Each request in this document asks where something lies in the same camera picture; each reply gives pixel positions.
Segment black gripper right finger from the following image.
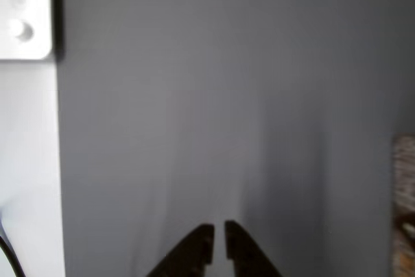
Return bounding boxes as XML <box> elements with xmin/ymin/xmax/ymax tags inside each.
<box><xmin>224</xmin><ymin>220</ymin><xmax>283</xmax><ymax>277</ymax></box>

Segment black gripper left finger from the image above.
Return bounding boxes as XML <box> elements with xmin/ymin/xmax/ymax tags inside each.
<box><xmin>145</xmin><ymin>223</ymin><xmax>215</xmax><ymax>277</ymax></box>

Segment patterned open cardboard box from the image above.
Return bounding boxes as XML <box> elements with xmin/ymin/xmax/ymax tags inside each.
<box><xmin>391</xmin><ymin>133</ymin><xmax>415</xmax><ymax>277</ymax></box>

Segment white plate with holes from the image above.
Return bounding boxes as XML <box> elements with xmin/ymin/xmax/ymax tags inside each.
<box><xmin>0</xmin><ymin>0</ymin><xmax>53</xmax><ymax>61</ymax></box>

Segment black cable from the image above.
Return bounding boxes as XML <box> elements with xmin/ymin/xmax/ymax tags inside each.
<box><xmin>0</xmin><ymin>234</ymin><xmax>26</xmax><ymax>277</ymax></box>

